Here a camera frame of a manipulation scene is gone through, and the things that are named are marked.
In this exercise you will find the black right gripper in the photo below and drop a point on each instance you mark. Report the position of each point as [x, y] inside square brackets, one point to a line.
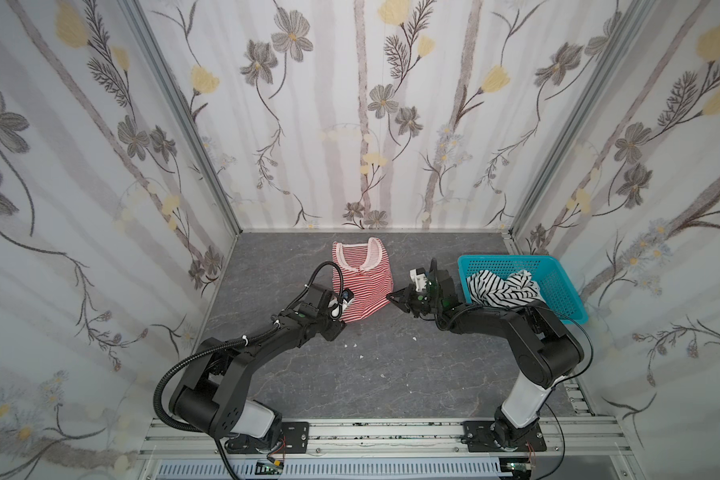
[415, 294]

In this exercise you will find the red white striped tank top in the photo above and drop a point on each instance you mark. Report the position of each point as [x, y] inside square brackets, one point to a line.
[366, 273]

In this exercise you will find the black white striped tank top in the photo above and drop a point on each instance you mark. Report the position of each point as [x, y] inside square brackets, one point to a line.
[517, 290]

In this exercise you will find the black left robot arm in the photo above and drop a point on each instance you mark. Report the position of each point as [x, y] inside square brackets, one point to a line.
[207, 392]

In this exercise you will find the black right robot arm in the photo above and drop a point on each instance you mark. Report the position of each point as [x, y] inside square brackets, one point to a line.
[545, 352]

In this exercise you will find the teal plastic basket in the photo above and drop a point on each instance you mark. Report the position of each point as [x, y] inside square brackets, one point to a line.
[556, 289]

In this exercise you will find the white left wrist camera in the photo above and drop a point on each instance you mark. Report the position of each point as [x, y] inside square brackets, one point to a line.
[339, 305]

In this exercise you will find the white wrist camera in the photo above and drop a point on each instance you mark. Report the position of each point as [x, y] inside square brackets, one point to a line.
[339, 305]
[421, 281]

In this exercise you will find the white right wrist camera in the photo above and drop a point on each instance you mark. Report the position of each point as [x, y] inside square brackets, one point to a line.
[421, 281]

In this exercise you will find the white slotted cable duct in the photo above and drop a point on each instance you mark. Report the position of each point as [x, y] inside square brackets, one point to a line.
[379, 468]

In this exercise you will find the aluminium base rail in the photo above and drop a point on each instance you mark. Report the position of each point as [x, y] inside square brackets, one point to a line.
[565, 438]

